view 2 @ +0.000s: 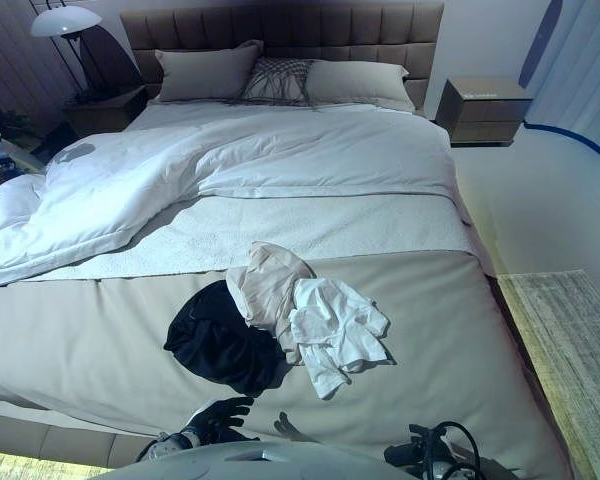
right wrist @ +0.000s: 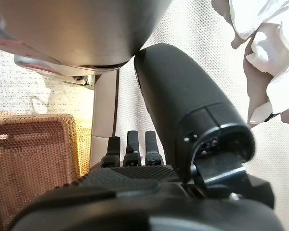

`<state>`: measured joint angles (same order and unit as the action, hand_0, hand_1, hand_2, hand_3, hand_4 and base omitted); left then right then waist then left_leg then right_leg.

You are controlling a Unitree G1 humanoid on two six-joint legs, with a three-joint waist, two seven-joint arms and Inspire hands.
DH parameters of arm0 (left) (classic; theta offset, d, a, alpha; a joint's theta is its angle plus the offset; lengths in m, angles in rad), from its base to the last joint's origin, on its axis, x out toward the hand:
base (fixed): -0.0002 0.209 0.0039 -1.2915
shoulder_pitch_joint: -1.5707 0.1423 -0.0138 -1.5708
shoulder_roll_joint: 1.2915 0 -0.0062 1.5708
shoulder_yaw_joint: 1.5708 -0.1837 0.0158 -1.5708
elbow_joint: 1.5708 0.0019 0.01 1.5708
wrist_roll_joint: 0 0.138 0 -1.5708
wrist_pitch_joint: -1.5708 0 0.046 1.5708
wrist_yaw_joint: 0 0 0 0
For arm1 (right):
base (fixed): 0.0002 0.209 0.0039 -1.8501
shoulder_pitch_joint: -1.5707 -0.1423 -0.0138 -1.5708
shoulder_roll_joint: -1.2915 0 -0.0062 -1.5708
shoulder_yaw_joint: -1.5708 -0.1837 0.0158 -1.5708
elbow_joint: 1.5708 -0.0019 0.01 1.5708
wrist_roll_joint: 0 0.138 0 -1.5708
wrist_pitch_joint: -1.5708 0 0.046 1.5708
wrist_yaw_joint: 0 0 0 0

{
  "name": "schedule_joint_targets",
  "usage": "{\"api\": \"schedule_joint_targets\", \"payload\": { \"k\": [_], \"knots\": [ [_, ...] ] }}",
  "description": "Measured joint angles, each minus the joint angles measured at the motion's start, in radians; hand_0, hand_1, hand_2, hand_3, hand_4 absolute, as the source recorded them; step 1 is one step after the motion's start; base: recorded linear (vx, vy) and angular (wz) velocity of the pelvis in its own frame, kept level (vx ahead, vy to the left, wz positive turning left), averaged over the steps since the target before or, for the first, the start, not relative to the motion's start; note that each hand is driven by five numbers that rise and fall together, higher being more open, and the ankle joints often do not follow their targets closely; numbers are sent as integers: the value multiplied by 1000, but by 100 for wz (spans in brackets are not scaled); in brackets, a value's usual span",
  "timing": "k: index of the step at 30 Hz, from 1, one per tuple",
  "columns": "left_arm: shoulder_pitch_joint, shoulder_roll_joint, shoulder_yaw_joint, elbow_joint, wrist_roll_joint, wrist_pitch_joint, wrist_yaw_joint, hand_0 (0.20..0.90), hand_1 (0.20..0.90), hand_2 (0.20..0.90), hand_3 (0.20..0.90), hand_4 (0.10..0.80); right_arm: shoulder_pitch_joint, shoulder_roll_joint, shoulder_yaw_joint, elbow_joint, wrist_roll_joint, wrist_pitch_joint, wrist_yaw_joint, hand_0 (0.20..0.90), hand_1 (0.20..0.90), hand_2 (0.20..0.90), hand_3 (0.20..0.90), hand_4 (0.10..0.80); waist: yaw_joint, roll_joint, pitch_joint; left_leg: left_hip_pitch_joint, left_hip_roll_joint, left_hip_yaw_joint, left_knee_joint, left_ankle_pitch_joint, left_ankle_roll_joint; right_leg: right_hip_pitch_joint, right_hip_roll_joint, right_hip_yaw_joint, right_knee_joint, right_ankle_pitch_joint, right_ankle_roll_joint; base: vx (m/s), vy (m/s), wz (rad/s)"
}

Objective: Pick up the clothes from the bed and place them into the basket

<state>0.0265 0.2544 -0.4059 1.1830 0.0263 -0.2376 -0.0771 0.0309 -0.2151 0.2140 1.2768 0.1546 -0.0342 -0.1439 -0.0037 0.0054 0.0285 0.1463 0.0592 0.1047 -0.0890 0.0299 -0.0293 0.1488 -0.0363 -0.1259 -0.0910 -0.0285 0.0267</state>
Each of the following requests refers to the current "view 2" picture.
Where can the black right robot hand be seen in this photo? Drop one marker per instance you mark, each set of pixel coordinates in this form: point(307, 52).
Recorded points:
point(405, 450)

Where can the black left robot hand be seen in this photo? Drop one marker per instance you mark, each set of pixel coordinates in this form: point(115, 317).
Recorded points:
point(219, 413)

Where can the black garment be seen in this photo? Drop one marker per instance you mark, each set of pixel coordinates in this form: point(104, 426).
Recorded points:
point(215, 340)

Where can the beige garment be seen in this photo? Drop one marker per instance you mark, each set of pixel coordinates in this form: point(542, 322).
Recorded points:
point(265, 285)

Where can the white garment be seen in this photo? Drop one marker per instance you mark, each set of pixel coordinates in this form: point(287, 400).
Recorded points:
point(335, 330)

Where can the beige upholstered bed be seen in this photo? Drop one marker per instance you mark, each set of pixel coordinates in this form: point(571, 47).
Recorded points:
point(105, 340)

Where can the grey robot torso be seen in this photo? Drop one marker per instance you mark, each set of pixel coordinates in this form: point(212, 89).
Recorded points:
point(260, 462)

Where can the grey striped rug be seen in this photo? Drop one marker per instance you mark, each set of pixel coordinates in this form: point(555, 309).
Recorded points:
point(570, 350)

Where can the white duvet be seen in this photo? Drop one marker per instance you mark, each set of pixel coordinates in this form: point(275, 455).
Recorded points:
point(230, 150)

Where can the brown wooden nightstand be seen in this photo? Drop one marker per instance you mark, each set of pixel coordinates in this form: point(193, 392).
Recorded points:
point(105, 115)
point(480, 110)

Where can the grey patterned cushion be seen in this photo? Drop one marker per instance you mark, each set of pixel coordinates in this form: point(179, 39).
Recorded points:
point(277, 80)

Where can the beige pillow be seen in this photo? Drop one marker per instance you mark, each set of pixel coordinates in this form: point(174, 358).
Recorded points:
point(360, 82)
point(200, 75)

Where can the dark blue floor tape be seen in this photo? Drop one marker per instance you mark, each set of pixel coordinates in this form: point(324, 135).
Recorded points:
point(565, 132)

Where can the brown padded headboard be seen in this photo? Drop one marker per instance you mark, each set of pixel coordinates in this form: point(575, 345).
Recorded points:
point(290, 30)

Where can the floor lamp white shade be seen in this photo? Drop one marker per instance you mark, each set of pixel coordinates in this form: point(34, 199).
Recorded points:
point(65, 22)

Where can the white curtain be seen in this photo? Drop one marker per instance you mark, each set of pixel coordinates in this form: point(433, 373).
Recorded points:
point(580, 65)

